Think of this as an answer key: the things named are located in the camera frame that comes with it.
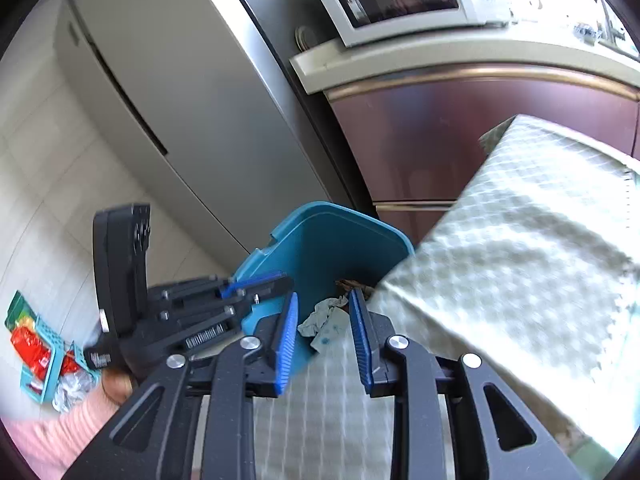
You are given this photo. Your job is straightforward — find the person's left hand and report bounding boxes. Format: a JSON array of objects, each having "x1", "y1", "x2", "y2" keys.
[{"x1": 101, "y1": 374, "x2": 135, "y2": 406}]

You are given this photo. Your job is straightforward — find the green checked tablecloth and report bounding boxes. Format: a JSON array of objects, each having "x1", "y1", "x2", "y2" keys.
[{"x1": 252, "y1": 114, "x2": 640, "y2": 480}]

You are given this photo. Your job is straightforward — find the round grey disc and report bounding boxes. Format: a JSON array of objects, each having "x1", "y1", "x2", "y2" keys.
[{"x1": 295, "y1": 25, "x2": 322, "y2": 52}]

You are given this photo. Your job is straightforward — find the red packet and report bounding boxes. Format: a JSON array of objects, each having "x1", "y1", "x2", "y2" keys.
[{"x1": 11, "y1": 325, "x2": 54, "y2": 382}]

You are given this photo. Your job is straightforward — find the brown foil snack bag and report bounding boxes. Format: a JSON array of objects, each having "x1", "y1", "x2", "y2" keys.
[{"x1": 337, "y1": 277, "x2": 375, "y2": 302}]

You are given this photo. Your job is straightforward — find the brown base cabinets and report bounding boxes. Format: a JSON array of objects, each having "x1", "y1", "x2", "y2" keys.
[{"x1": 322, "y1": 62, "x2": 640, "y2": 247}]

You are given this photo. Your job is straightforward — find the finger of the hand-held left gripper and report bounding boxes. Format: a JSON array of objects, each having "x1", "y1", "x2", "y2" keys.
[
  {"x1": 150, "y1": 271, "x2": 295, "y2": 313},
  {"x1": 159, "y1": 294, "x2": 263, "y2": 333}
]

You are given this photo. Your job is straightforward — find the silver refrigerator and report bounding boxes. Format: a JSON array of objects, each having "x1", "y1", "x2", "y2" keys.
[{"x1": 52, "y1": 0, "x2": 362, "y2": 271}]

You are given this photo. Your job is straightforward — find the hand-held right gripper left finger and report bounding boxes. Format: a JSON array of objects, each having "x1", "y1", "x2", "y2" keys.
[{"x1": 65, "y1": 292, "x2": 300, "y2": 480}]

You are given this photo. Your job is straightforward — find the white tissue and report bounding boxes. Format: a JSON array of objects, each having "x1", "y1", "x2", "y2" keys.
[{"x1": 297, "y1": 297, "x2": 349, "y2": 337}]

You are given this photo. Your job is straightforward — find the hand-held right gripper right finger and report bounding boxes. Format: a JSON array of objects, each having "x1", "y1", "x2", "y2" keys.
[{"x1": 348, "y1": 289, "x2": 581, "y2": 480}]

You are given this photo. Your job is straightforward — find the white kitchen countertop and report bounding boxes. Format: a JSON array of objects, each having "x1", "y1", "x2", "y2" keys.
[{"x1": 289, "y1": 35, "x2": 640, "y2": 97}]

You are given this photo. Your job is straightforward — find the clear plastic bag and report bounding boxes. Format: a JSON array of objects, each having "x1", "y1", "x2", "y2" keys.
[{"x1": 50, "y1": 370, "x2": 99, "y2": 412}]

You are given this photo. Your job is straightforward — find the teal plastic basket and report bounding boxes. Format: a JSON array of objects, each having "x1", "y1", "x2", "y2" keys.
[{"x1": 5, "y1": 290, "x2": 98, "y2": 404}]

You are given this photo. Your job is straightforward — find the green packet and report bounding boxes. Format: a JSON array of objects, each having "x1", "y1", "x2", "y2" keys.
[{"x1": 6, "y1": 291, "x2": 39, "y2": 331}]

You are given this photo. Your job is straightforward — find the blue plastic trash bin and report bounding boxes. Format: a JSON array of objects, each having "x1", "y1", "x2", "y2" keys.
[{"x1": 230, "y1": 201, "x2": 416, "y2": 376}]

